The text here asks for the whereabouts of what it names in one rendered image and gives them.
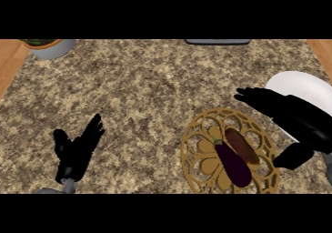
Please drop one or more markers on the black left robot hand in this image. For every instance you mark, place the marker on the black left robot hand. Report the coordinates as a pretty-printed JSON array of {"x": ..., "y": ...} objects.
[{"x": 76, "y": 153}]

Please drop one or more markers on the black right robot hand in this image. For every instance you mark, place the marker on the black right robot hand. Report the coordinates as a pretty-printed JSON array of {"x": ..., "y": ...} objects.
[{"x": 298, "y": 118}]

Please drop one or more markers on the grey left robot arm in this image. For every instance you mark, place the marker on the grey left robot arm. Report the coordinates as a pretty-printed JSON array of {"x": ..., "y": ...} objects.
[{"x": 61, "y": 187}]

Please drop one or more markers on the gold openwork round placemat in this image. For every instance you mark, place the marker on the gold openwork round placemat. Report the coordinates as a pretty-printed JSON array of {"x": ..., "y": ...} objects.
[{"x": 208, "y": 151}]

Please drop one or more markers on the purple eggplant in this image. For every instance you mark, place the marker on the purple eggplant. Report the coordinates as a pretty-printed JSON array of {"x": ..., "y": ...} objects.
[{"x": 234, "y": 164}]

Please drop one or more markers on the dark grey appliance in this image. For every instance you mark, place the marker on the dark grey appliance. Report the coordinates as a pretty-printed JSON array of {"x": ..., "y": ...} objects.
[{"x": 217, "y": 42}]

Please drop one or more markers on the grey plant pot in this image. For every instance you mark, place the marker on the grey plant pot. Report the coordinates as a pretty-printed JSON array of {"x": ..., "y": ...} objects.
[{"x": 49, "y": 48}]

